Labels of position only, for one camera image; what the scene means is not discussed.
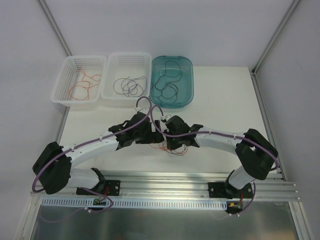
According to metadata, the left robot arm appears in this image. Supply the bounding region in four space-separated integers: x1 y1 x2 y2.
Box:
32 112 164 196

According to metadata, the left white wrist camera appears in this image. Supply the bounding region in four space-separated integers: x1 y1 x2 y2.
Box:
134 107 149 115

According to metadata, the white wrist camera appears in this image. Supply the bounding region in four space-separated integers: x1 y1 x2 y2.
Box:
160 114 172 123
134 107 149 115

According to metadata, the white slotted cable duct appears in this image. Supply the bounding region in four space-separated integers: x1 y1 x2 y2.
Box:
40 197 227 211

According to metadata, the left white perforated basket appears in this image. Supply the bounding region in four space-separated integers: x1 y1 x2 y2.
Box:
50 55 107 108

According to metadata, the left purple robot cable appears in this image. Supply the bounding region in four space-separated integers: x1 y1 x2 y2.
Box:
32 96 154 215

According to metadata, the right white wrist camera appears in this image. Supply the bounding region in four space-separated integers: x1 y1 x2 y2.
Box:
160 114 172 123

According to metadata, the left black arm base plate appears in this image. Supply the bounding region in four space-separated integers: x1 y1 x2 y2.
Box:
89 180 121 196

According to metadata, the white perforated basket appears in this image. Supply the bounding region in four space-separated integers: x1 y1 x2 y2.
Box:
50 55 107 108
100 52 152 108

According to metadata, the right white perforated basket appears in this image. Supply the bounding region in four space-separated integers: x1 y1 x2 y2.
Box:
100 52 152 108

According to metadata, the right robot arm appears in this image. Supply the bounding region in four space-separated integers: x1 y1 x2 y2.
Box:
163 115 280 199

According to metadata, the aluminium mounting rail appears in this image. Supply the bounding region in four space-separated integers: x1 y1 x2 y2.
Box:
31 172 300 201

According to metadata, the teal transparent plastic bin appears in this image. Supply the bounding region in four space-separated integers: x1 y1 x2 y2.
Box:
149 55 194 109

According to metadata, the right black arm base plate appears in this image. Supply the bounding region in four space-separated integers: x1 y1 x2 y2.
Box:
207 182 227 198

